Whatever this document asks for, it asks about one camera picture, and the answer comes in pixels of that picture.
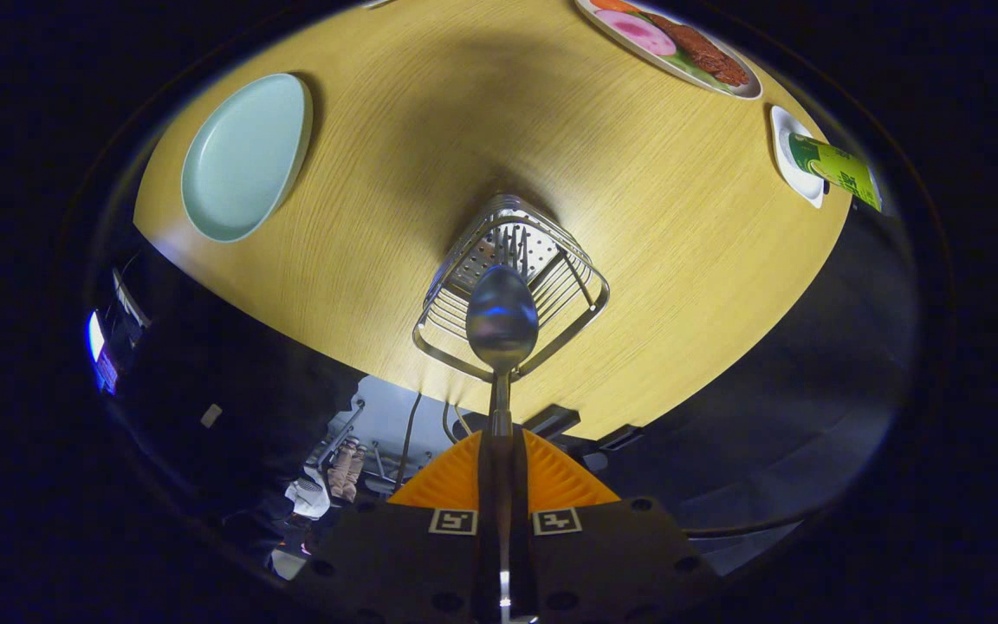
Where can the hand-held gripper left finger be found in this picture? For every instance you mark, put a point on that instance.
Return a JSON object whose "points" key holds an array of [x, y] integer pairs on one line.
{"points": [[404, 563]]}

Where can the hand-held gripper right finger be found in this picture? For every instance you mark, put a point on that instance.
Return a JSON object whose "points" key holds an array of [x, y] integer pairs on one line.
{"points": [[612, 563]]}

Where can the beige shoe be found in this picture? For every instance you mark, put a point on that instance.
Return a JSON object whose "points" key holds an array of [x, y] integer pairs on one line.
{"points": [[339, 475], [355, 472]]}

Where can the white shoe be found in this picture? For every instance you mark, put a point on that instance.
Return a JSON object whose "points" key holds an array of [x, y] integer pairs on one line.
{"points": [[308, 496]]}

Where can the person's dark clothing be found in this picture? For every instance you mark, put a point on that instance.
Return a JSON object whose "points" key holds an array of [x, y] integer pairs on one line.
{"points": [[239, 364]]}

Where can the glowing blue screen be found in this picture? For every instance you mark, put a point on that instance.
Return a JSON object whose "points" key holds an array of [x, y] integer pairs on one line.
{"points": [[99, 347]]}

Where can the small white dish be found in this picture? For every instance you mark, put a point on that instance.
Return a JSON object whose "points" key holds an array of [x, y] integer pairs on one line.
{"points": [[800, 187]]}

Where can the light green plate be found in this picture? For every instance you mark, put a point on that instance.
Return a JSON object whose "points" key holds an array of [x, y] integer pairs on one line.
{"points": [[243, 156]]}

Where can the green drink carton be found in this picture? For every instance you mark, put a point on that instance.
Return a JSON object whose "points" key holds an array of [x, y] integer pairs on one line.
{"points": [[841, 169]]}

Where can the white food plate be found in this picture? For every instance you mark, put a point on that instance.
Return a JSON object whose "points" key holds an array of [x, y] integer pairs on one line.
{"points": [[752, 90]]}

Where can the green lettuce leaf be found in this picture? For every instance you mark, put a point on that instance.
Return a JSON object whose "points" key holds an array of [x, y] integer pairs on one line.
{"points": [[690, 69]]}

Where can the brown meat patty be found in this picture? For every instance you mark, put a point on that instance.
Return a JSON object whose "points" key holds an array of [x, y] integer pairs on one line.
{"points": [[698, 48]]}

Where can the pink ham slice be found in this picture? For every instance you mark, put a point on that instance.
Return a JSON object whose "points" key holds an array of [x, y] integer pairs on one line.
{"points": [[638, 33]]}

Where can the orange round food piece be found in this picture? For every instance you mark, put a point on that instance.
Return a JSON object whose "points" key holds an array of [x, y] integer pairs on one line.
{"points": [[613, 4]]}

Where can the black table bracket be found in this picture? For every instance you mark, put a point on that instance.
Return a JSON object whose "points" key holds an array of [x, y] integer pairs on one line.
{"points": [[616, 439], [551, 420]]}

